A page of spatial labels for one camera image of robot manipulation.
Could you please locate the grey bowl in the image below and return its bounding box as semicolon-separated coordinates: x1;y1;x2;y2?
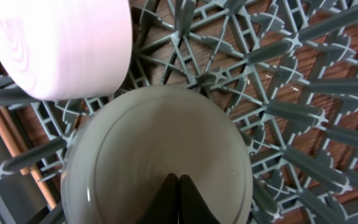
61;85;252;223

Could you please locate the grey dish rack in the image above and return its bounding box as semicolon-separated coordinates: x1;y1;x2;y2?
0;0;358;224

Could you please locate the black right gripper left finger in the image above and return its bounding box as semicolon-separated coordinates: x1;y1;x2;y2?
136;173;179;224

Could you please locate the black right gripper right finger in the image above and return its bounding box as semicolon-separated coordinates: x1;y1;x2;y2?
178;175;220;224

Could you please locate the pink bowl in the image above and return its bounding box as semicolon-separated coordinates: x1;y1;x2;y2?
0;0;132;100

